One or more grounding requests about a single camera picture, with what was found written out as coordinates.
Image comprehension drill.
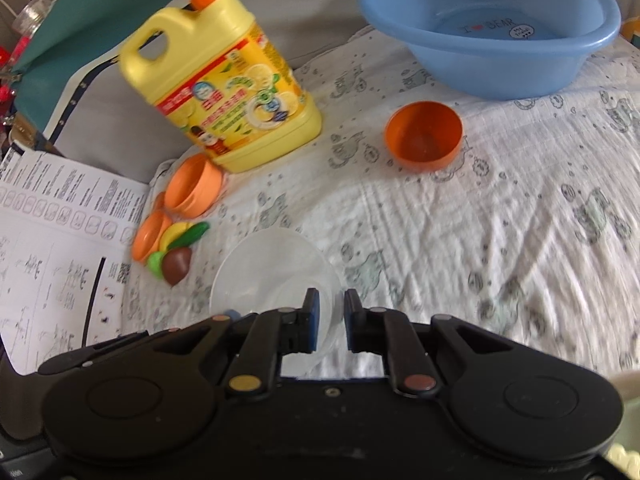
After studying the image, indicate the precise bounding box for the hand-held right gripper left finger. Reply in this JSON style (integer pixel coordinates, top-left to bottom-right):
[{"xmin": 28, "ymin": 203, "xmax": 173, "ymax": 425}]
[{"xmin": 150, "ymin": 288, "xmax": 321, "ymax": 395}]

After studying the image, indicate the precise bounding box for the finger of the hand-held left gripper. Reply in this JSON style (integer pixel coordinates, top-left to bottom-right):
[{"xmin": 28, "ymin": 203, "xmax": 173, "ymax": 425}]
[{"xmin": 37, "ymin": 329, "xmax": 181, "ymax": 376}]

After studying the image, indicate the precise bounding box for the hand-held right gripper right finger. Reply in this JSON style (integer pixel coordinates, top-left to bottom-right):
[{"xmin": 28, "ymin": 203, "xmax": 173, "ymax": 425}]
[{"xmin": 345, "ymin": 290, "xmax": 506, "ymax": 395}]

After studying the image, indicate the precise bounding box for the clear plastic bowl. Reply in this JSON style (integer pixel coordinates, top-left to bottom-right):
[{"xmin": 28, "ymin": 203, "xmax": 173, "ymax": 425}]
[{"xmin": 210, "ymin": 227, "xmax": 343, "ymax": 381}]

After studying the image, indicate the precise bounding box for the printed instruction sheet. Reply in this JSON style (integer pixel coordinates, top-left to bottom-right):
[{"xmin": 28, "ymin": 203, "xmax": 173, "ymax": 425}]
[{"xmin": 0, "ymin": 150, "xmax": 151, "ymax": 376}]

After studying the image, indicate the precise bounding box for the brown toy piece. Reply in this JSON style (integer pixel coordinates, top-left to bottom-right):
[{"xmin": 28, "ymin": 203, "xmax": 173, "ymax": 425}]
[{"xmin": 162, "ymin": 247, "xmax": 193, "ymax": 287}]

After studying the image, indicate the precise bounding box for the white printed blanket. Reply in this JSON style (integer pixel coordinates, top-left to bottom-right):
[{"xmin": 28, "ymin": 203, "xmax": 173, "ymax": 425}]
[{"xmin": 120, "ymin": 25, "xmax": 640, "ymax": 386}]

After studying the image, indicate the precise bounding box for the yellow toy piece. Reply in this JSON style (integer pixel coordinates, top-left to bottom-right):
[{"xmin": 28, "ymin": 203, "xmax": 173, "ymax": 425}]
[{"xmin": 159, "ymin": 222, "xmax": 189, "ymax": 252}]

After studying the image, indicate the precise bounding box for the large orange toy cup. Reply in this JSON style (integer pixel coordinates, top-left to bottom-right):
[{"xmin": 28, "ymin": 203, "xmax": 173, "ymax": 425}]
[{"xmin": 164, "ymin": 154, "xmax": 226, "ymax": 218}]

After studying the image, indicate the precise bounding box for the orange plastic bowl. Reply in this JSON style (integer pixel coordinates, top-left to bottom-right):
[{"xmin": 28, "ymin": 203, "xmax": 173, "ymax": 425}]
[{"xmin": 384, "ymin": 101, "xmax": 463, "ymax": 172}]

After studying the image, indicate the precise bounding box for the yellow detergent pump bottle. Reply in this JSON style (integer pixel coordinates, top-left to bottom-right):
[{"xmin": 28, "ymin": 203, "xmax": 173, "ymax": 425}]
[{"xmin": 119, "ymin": 0, "xmax": 323, "ymax": 175}]

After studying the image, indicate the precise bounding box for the blue plastic basin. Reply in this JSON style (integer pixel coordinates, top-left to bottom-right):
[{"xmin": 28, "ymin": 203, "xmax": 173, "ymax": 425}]
[{"xmin": 359, "ymin": 0, "xmax": 622, "ymax": 101}]

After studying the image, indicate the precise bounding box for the teal grey striped sheet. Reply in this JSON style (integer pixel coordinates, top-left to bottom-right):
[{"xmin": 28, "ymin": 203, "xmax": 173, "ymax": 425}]
[{"xmin": 10, "ymin": 0, "xmax": 391, "ymax": 183}]

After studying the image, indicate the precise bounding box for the clear glass jar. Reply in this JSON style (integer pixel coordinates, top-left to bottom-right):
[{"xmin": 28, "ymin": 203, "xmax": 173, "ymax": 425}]
[{"xmin": 12, "ymin": 0, "xmax": 54, "ymax": 34}]

